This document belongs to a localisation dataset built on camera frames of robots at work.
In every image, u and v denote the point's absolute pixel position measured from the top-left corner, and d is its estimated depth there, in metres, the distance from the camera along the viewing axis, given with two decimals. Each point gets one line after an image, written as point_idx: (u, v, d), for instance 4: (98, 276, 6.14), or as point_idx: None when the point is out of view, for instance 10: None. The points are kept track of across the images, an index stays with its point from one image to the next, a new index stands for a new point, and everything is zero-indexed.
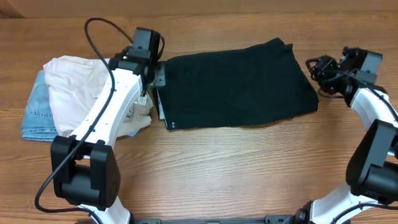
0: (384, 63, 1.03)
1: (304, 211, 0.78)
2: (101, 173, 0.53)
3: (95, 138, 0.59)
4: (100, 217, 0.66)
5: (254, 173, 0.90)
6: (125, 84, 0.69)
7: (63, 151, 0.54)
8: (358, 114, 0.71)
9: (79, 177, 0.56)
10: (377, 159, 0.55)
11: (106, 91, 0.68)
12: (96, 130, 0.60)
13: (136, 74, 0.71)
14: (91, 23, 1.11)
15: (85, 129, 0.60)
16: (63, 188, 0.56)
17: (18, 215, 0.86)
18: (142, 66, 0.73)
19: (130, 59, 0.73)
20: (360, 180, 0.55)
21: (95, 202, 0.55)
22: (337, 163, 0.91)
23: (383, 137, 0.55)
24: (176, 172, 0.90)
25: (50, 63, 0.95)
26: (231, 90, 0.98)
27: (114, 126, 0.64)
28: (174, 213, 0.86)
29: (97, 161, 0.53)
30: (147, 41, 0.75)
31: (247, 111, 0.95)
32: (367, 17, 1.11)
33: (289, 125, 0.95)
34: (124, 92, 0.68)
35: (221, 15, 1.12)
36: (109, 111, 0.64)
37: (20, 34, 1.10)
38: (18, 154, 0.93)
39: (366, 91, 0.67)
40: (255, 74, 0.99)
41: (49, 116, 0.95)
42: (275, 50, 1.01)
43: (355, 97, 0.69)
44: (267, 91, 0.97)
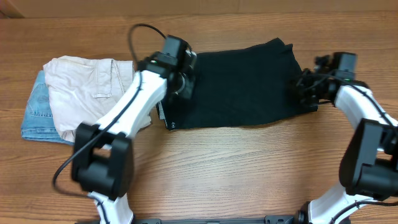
0: (384, 63, 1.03)
1: (303, 213, 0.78)
2: (120, 163, 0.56)
3: (119, 128, 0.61)
4: (106, 208, 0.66)
5: (254, 173, 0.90)
6: (151, 85, 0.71)
7: (86, 136, 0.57)
8: (346, 113, 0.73)
9: (96, 165, 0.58)
10: (367, 158, 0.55)
11: (132, 89, 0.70)
12: (120, 122, 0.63)
13: (161, 78, 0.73)
14: (91, 23, 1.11)
15: (110, 119, 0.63)
16: (80, 173, 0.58)
17: (18, 215, 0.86)
18: (168, 71, 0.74)
19: (157, 63, 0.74)
20: (354, 181, 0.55)
21: (107, 191, 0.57)
22: (337, 163, 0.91)
23: (370, 136, 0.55)
24: (176, 172, 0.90)
25: (50, 63, 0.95)
26: (231, 91, 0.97)
27: (136, 121, 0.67)
28: (175, 213, 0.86)
29: (117, 149, 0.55)
30: (175, 48, 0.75)
31: (246, 111, 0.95)
32: (367, 17, 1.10)
33: (289, 125, 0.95)
34: (148, 93, 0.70)
35: (222, 15, 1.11)
36: (133, 108, 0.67)
37: (20, 34, 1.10)
38: (18, 154, 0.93)
39: (349, 89, 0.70)
40: (255, 74, 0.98)
41: (50, 116, 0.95)
42: (275, 50, 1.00)
43: (339, 96, 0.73)
44: (267, 92, 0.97)
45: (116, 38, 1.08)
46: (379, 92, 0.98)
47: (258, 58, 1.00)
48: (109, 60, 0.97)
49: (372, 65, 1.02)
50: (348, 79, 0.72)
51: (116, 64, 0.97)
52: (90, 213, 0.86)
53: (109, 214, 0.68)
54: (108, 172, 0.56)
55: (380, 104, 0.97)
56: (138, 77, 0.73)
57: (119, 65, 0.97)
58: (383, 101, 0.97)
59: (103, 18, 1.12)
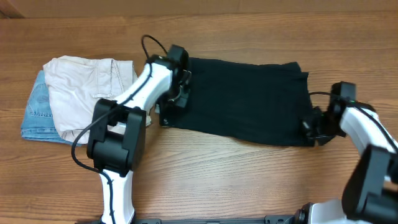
0: (383, 63, 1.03)
1: (303, 213, 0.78)
2: (135, 134, 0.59)
3: (134, 104, 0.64)
4: (113, 195, 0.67)
5: (254, 173, 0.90)
6: (160, 74, 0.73)
7: (104, 111, 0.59)
8: (350, 135, 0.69)
9: (111, 139, 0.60)
10: (374, 187, 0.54)
11: (142, 76, 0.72)
12: (135, 99, 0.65)
13: (168, 70, 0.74)
14: (91, 23, 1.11)
15: (125, 96, 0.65)
16: (96, 147, 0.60)
17: (18, 215, 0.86)
18: (173, 66, 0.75)
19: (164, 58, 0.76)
20: (358, 209, 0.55)
21: (122, 162, 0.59)
22: (336, 163, 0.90)
23: (377, 165, 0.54)
24: (176, 172, 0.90)
25: (50, 63, 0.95)
26: (232, 104, 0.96)
27: (148, 100, 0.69)
28: (174, 213, 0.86)
29: (132, 122, 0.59)
30: (178, 55, 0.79)
31: (244, 127, 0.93)
32: (367, 17, 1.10)
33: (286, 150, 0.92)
34: (158, 79, 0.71)
35: (222, 15, 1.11)
36: (145, 90, 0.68)
37: (20, 34, 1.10)
38: (18, 154, 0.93)
39: (357, 112, 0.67)
40: (260, 91, 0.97)
41: (49, 116, 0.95)
42: (289, 75, 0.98)
43: (344, 117, 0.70)
44: (268, 112, 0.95)
45: (116, 38, 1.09)
46: (379, 92, 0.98)
47: (267, 75, 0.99)
48: (109, 60, 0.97)
49: (372, 65, 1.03)
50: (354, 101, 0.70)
51: (116, 64, 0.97)
52: (89, 213, 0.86)
53: (115, 201, 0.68)
54: (123, 144, 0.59)
55: (381, 104, 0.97)
56: (148, 67, 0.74)
57: (119, 65, 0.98)
58: (383, 101, 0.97)
59: (103, 18, 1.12)
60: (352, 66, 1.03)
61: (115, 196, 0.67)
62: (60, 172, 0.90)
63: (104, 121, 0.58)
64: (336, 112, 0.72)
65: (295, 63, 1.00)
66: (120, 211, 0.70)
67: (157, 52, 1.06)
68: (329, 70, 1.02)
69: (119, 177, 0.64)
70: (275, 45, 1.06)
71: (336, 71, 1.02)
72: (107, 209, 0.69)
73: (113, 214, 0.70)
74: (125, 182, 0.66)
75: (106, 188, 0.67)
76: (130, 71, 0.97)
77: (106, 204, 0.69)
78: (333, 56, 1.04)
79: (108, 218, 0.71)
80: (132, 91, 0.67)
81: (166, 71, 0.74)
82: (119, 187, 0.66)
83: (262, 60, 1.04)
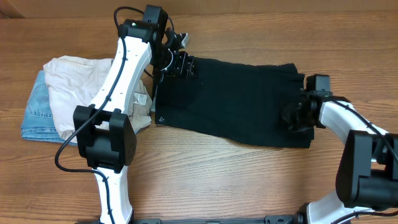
0: (384, 63, 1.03)
1: (301, 214, 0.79)
2: (120, 137, 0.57)
3: (112, 106, 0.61)
4: (109, 191, 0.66)
5: (254, 173, 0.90)
6: (135, 52, 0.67)
7: (83, 119, 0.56)
8: (332, 129, 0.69)
9: (101, 140, 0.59)
10: (362, 170, 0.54)
11: (118, 60, 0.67)
12: (113, 99, 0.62)
13: (145, 43, 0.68)
14: (91, 23, 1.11)
15: (102, 98, 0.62)
16: (87, 150, 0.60)
17: (18, 215, 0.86)
18: (150, 32, 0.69)
19: (140, 26, 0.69)
20: (352, 195, 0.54)
21: (115, 161, 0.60)
22: (336, 163, 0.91)
23: (362, 149, 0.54)
24: (176, 172, 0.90)
25: (50, 63, 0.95)
26: (231, 104, 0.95)
27: (129, 91, 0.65)
28: (174, 213, 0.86)
29: (114, 128, 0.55)
30: (157, 17, 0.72)
31: (243, 129, 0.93)
32: (367, 17, 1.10)
33: (287, 152, 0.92)
34: (135, 61, 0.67)
35: (222, 16, 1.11)
36: (123, 79, 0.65)
37: (20, 34, 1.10)
38: (18, 154, 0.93)
39: (332, 104, 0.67)
40: (259, 91, 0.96)
41: (50, 116, 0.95)
42: (285, 76, 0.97)
43: (323, 112, 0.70)
44: (267, 114, 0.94)
45: (115, 38, 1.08)
46: (379, 92, 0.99)
47: (263, 76, 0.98)
48: (109, 60, 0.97)
49: (372, 65, 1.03)
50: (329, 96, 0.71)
51: None
52: (89, 213, 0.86)
53: (112, 198, 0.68)
54: (112, 145, 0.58)
55: (380, 104, 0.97)
56: (120, 48, 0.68)
57: None
58: (382, 101, 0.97)
59: (103, 18, 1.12)
60: (352, 66, 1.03)
61: (112, 193, 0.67)
62: (60, 172, 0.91)
63: (87, 129, 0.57)
64: (313, 109, 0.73)
65: (293, 65, 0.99)
66: (117, 210, 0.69)
67: None
68: (329, 71, 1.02)
69: (114, 173, 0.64)
70: (275, 45, 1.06)
71: (335, 71, 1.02)
72: (105, 208, 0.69)
73: (111, 213, 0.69)
74: (121, 177, 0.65)
75: (101, 186, 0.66)
76: None
77: (104, 202, 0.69)
78: (333, 56, 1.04)
79: (107, 219, 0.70)
80: (109, 88, 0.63)
81: (143, 45, 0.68)
82: (115, 183, 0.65)
83: (262, 60, 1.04)
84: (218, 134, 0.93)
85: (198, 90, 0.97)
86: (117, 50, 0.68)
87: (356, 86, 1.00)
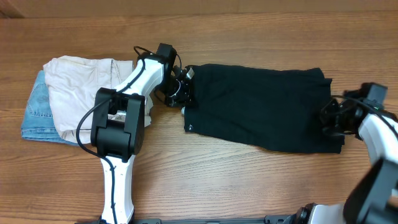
0: (384, 63, 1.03)
1: (305, 210, 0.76)
2: (134, 119, 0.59)
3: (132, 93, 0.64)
4: (115, 183, 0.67)
5: (254, 173, 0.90)
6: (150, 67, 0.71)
7: (104, 98, 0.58)
8: (367, 145, 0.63)
9: (114, 125, 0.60)
10: (379, 199, 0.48)
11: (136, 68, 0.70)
12: (132, 88, 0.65)
13: (159, 65, 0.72)
14: (91, 23, 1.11)
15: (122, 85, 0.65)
16: (99, 135, 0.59)
17: (18, 215, 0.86)
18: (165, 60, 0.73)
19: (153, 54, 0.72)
20: (359, 221, 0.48)
21: (124, 145, 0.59)
22: (336, 163, 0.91)
23: (388, 178, 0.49)
24: (176, 172, 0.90)
25: (50, 63, 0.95)
26: (255, 111, 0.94)
27: (145, 89, 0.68)
28: (175, 213, 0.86)
29: (132, 108, 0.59)
30: (168, 52, 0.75)
31: (270, 135, 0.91)
32: (367, 17, 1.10)
33: (308, 161, 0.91)
34: (152, 71, 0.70)
35: (222, 15, 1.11)
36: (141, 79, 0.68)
37: (20, 34, 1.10)
38: (18, 154, 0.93)
39: (378, 120, 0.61)
40: (285, 98, 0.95)
41: (50, 116, 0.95)
42: (309, 80, 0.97)
43: (364, 123, 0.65)
44: (285, 118, 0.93)
45: (116, 38, 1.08)
46: None
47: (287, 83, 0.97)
48: (109, 60, 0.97)
49: (372, 65, 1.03)
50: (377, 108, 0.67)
51: (116, 63, 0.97)
52: (89, 213, 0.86)
53: (116, 191, 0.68)
54: (124, 128, 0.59)
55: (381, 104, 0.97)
56: (138, 65, 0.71)
57: (119, 65, 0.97)
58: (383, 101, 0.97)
59: (103, 18, 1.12)
60: (352, 66, 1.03)
61: (117, 185, 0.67)
62: (60, 172, 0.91)
63: (105, 107, 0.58)
64: (357, 117, 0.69)
65: (318, 70, 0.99)
66: (121, 203, 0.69)
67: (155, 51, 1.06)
68: (329, 70, 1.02)
69: (121, 162, 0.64)
70: (275, 45, 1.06)
71: (336, 71, 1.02)
72: (108, 201, 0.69)
73: (114, 206, 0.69)
74: (128, 168, 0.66)
75: (107, 177, 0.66)
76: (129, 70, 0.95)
77: (107, 195, 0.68)
78: (333, 56, 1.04)
79: (109, 213, 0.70)
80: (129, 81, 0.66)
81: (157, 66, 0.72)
82: (121, 174, 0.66)
83: (262, 60, 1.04)
84: (217, 135, 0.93)
85: (224, 97, 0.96)
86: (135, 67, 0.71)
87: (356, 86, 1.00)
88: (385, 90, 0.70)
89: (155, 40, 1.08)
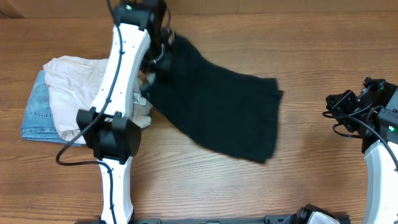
0: (384, 63, 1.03)
1: (305, 211, 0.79)
2: (121, 136, 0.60)
3: (113, 108, 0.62)
4: (113, 186, 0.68)
5: (254, 173, 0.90)
6: (132, 43, 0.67)
7: (86, 121, 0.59)
8: (367, 163, 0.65)
9: (104, 138, 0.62)
10: None
11: (114, 55, 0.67)
12: (113, 100, 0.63)
13: (142, 31, 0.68)
14: (90, 23, 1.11)
15: (102, 99, 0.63)
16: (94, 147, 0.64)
17: (18, 215, 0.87)
18: (148, 12, 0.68)
19: (136, 9, 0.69)
20: None
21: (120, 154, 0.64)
22: (336, 163, 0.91)
23: None
24: (176, 172, 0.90)
25: (50, 63, 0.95)
26: (215, 114, 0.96)
27: (129, 92, 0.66)
28: (174, 213, 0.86)
29: (115, 129, 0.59)
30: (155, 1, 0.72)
31: (224, 139, 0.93)
32: (367, 17, 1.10)
33: (308, 161, 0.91)
34: (133, 52, 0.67)
35: (222, 15, 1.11)
36: (122, 80, 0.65)
37: (20, 34, 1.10)
38: (18, 154, 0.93)
39: (384, 150, 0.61)
40: (245, 105, 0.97)
41: (49, 116, 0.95)
42: (269, 91, 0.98)
43: (370, 149, 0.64)
44: (241, 125, 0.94)
45: None
46: None
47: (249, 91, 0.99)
48: None
49: (372, 65, 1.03)
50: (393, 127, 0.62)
51: None
52: (90, 213, 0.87)
53: (115, 194, 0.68)
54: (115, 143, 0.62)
55: None
56: (116, 37, 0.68)
57: None
58: None
59: (103, 18, 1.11)
60: (352, 66, 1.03)
61: (115, 187, 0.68)
62: (60, 172, 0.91)
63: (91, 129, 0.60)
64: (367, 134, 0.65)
65: (276, 82, 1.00)
66: (120, 205, 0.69)
67: None
68: (329, 70, 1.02)
69: (119, 165, 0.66)
70: (275, 45, 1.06)
71: (336, 71, 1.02)
72: (107, 203, 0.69)
73: (114, 207, 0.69)
74: (125, 170, 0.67)
75: (106, 178, 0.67)
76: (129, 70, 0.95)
77: (106, 197, 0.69)
78: (333, 56, 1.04)
79: (108, 215, 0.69)
80: (108, 88, 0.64)
81: (140, 33, 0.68)
82: (119, 176, 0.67)
83: (262, 60, 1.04)
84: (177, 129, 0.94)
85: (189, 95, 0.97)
86: (112, 42, 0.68)
87: (356, 86, 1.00)
88: None
89: None
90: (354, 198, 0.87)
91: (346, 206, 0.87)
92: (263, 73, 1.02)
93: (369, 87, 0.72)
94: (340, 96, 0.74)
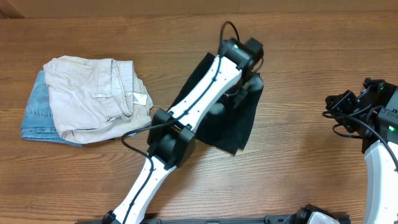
0: (383, 63, 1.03)
1: (305, 211, 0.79)
2: (180, 149, 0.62)
3: (187, 121, 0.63)
4: (145, 185, 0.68)
5: (254, 173, 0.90)
6: (226, 76, 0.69)
7: (162, 119, 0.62)
8: (367, 165, 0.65)
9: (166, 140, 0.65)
10: None
11: (208, 78, 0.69)
12: (189, 114, 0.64)
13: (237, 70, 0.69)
14: (91, 23, 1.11)
15: (181, 108, 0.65)
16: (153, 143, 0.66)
17: (18, 215, 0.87)
18: (248, 58, 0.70)
19: (242, 48, 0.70)
20: None
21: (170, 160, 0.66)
22: (336, 163, 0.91)
23: None
24: (178, 172, 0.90)
25: (50, 63, 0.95)
26: None
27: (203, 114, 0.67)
28: (175, 213, 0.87)
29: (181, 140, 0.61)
30: (256, 48, 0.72)
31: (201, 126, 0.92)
32: (367, 17, 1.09)
33: (306, 161, 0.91)
34: (222, 85, 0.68)
35: (222, 16, 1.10)
36: (203, 102, 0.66)
37: (20, 34, 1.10)
38: (18, 154, 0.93)
39: (382, 149, 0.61)
40: None
41: (50, 116, 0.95)
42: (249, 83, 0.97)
43: (370, 149, 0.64)
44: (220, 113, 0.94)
45: (116, 38, 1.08)
46: None
47: None
48: (109, 60, 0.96)
49: (372, 65, 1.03)
50: (393, 127, 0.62)
51: (116, 64, 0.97)
52: (89, 213, 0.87)
53: (142, 193, 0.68)
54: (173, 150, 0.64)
55: None
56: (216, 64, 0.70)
57: (119, 65, 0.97)
58: None
59: (102, 18, 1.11)
60: (352, 66, 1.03)
61: (145, 188, 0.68)
62: (59, 172, 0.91)
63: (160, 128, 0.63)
64: (366, 134, 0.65)
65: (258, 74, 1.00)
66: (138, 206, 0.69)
67: (156, 53, 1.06)
68: (329, 70, 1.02)
69: (162, 168, 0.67)
70: (275, 45, 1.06)
71: (336, 71, 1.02)
72: (129, 199, 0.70)
73: (132, 206, 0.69)
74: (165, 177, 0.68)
75: (143, 175, 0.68)
76: (130, 71, 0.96)
77: (132, 192, 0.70)
78: (333, 56, 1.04)
79: (122, 212, 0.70)
80: (191, 101, 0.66)
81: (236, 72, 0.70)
82: (156, 179, 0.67)
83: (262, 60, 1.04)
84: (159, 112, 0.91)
85: None
86: (211, 66, 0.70)
87: (355, 86, 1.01)
88: None
89: (155, 40, 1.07)
90: (354, 198, 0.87)
91: (346, 207, 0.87)
92: (263, 72, 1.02)
93: (369, 88, 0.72)
94: (340, 96, 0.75)
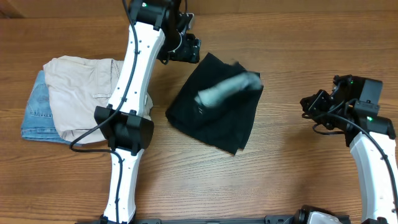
0: (384, 63, 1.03)
1: (303, 213, 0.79)
2: (136, 133, 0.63)
3: (128, 107, 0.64)
4: (122, 177, 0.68)
5: (254, 173, 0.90)
6: (147, 43, 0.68)
7: (104, 116, 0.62)
8: (354, 160, 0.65)
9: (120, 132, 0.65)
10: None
11: (130, 55, 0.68)
12: (128, 99, 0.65)
13: (156, 30, 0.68)
14: (91, 23, 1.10)
15: (118, 97, 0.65)
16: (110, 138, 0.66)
17: (18, 215, 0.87)
18: (162, 10, 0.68)
19: (151, 4, 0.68)
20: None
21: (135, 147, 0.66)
22: (336, 163, 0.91)
23: None
24: (176, 172, 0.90)
25: (50, 63, 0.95)
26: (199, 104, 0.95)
27: (142, 91, 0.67)
28: (175, 213, 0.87)
29: (132, 126, 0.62)
30: None
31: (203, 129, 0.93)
32: (367, 17, 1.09)
33: (307, 161, 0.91)
34: (147, 53, 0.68)
35: (222, 15, 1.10)
36: (137, 79, 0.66)
37: (20, 34, 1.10)
38: (18, 154, 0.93)
39: (366, 140, 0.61)
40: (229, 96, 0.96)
41: (50, 116, 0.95)
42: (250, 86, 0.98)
43: (355, 142, 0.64)
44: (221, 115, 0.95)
45: (116, 38, 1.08)
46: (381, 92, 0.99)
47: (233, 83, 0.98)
48: (109, 60, 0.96)
49: (372, 65, 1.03)
50: (370, 117, 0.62)
51: (116, 64, 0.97)
52: (89, 213, 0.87)
53: (122, 186, 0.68)
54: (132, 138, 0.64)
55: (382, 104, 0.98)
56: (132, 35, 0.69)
57: (119, 64, 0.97)
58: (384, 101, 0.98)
59: (103, 18, 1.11)
60: (352, 66, 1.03)
61: (124, 180, 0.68)
62: (60, 172, 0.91)
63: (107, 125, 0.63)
64: (348, 128, 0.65)
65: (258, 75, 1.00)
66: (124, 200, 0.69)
67: None
68: (329, 70, 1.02)
69: (130, 155, 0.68)
70: (275, 45, 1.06)
71: (336, 71, 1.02)
72: (112, 197, 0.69)
73: (117, 202, 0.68)
74: (136, 163, 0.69)
75: (116, 169, 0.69)
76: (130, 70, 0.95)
77: (113, 190, 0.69)
78: (333, 56, 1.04)
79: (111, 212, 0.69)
80: (124, 86, 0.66)
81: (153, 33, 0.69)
82: (129, 168, 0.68)
83: (262, 60, 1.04)
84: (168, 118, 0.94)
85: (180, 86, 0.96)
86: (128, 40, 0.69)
87: None
88: (379, 86, 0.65)
89: None
90: (354, 198, 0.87)
91: (346, 206, 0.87)
92: (263, 72, 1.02)
93: (339, 84, 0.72)
94: (314, 98, 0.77)
